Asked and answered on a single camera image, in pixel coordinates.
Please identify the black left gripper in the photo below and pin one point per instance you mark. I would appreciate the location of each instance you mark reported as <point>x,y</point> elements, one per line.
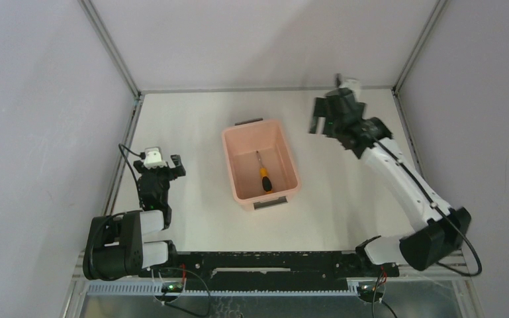
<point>160,171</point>

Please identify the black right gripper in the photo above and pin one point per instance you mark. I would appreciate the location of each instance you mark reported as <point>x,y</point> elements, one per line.
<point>339,115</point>

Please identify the yellow black handled screwdriver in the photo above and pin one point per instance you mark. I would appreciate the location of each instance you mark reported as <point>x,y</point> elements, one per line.
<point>265,180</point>

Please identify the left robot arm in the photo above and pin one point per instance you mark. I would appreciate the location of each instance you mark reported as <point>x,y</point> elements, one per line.
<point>116,247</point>

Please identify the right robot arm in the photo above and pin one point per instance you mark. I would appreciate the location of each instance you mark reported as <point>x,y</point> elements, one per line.
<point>438,229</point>

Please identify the pink plastic bin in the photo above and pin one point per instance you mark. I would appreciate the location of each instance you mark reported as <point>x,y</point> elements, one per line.
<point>240,143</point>

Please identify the left green circuit board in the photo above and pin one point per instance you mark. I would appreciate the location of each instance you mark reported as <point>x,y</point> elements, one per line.
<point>172,288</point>

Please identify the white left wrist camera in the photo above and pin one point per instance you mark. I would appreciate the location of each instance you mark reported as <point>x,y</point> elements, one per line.
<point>153,158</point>

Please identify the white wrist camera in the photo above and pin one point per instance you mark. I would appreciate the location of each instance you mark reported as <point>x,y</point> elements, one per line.
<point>153,158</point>
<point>352,84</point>

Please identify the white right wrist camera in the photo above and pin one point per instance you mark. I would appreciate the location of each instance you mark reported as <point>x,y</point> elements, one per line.
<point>352,84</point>

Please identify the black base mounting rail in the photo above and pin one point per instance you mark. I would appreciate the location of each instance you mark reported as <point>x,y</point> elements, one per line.
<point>281,270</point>

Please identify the white slotted cable duct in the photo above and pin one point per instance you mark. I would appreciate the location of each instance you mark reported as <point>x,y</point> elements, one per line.
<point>149,289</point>

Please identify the aluminium frame profile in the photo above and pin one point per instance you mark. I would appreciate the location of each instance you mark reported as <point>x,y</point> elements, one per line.
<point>101,30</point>

